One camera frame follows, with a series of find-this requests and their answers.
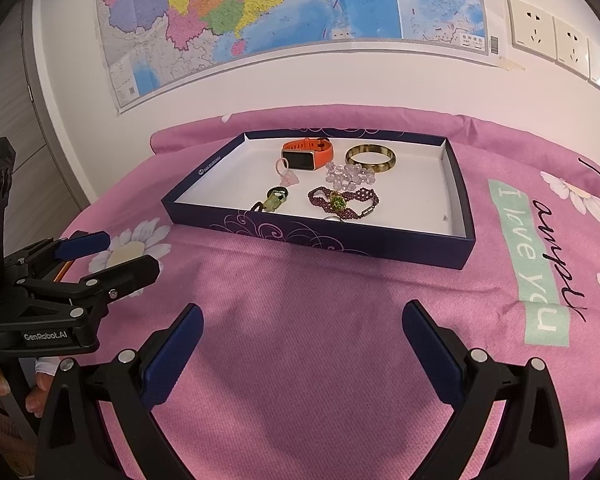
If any pink flower pendant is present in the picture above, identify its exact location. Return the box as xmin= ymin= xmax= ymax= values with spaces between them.
xmin=275 ymin=156 xmax=301 ymax=187

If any green jade pendant charm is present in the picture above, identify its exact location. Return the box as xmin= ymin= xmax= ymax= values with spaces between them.
xmin=250 ymin=186 xmax=291 ymax=212

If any garnet bead bracelet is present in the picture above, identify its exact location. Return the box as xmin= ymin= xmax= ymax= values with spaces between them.
xmin=307 ymin=186 xmax=381 ymax=221

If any navy floral gift box tray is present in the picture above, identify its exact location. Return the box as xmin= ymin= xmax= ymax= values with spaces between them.
xmin=161 ymin=129 xmax=477 ymax=271

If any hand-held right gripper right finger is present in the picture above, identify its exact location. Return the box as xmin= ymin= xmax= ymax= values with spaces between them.
xmin=402 ymin=300 xmax=571 ymax=480

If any orange smart band watch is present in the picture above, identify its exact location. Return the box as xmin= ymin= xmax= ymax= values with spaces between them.
xmin=281 ymin=137 xmax=336 ymax=172

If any grey door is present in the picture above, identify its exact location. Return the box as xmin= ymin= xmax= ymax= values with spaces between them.
xmin=0 ymin=0 xmax=91 ymax=231

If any colourful wall map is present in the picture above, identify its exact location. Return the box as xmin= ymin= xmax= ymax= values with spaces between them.
xmin=94 ymin=0 xmax=501 ymax=115

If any tortoiseshell bangle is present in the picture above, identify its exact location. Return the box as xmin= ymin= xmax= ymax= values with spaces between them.
xmin=345 ymin=143 xmax=397 ymax=175

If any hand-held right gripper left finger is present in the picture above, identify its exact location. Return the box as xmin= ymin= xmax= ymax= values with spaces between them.
xmin=34 ymin=302 xmax=206 ymax=480

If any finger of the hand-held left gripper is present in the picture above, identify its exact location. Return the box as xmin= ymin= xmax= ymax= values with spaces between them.
xmin=17 ymin=254 xmax=161 ymax=311
xmin=5 ymin=231 xmax=111 ymax=276

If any clear crystal bead bracelet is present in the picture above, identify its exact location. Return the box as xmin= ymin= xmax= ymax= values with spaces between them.
xmin=325 ymin=161 xmax=378 ymax=186

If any pink floral printed blanket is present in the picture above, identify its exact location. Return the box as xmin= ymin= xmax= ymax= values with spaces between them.
xmin=55 ymin=104 xmax=600 ymax=480

